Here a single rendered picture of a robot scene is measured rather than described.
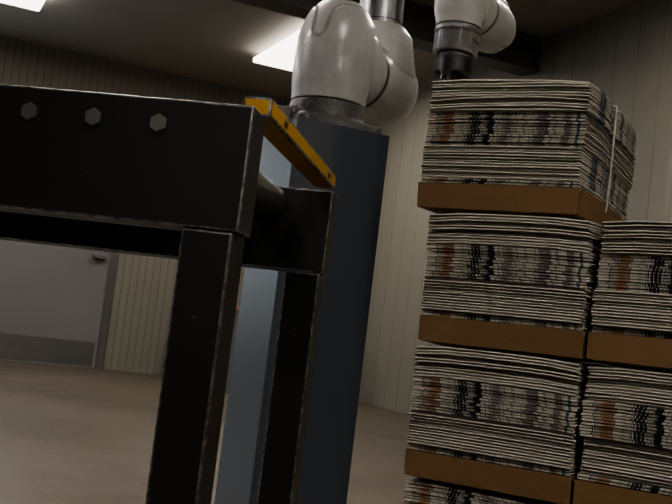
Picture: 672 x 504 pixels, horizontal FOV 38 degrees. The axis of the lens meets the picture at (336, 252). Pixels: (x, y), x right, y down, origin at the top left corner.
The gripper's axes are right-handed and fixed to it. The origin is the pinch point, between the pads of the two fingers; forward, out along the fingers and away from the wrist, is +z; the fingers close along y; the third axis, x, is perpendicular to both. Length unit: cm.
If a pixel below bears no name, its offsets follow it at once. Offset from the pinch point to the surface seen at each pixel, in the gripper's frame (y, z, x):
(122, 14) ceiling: 396, -194, 469
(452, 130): -17.9, -1.3, -9.2
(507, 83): -18.5, -9.4, -18.6
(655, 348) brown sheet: -19, 33, -47
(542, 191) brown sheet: -18.0, 8.9, -26.5
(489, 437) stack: -19, 50, -22
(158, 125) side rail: -103, 19, -17
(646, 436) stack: -19, 46, -47
